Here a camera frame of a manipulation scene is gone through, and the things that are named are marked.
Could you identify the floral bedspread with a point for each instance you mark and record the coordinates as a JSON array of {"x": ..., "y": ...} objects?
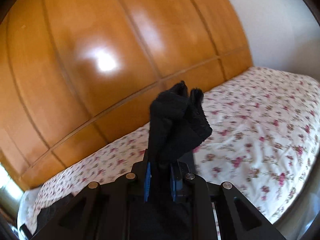
[{"x": 265, "y": 140}]

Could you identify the wooden wardrobe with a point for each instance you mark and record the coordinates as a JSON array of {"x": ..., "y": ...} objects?
[{"x": 78, "y": 74}]

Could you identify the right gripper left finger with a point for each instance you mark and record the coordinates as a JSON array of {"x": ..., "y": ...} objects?
[{"x": 142, "y": 170}]

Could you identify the dark navy pants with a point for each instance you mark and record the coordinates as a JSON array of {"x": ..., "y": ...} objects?
[{"x": 178, "y": 124}]

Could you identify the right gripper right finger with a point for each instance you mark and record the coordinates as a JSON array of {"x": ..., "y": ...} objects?
[{"x": 179, "y": 168}]

